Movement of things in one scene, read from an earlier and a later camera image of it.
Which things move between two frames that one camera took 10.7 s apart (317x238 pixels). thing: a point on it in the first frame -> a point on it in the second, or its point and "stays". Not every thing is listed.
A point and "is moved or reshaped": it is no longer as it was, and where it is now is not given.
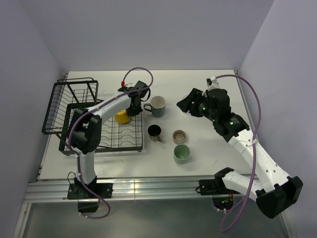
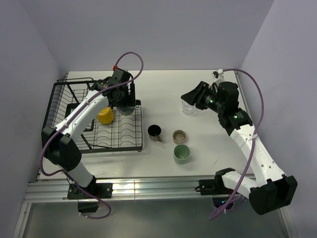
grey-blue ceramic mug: [157, 106] is moved or reshaped
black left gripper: [133, 113] -> [129, 100]
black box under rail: [87, 207] stays
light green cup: [181, 154] stays
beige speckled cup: [179, 137] stays
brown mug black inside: [154, 131] stays
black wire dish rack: [68, 95] stays
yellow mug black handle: [122, 117] is moved or reshaped
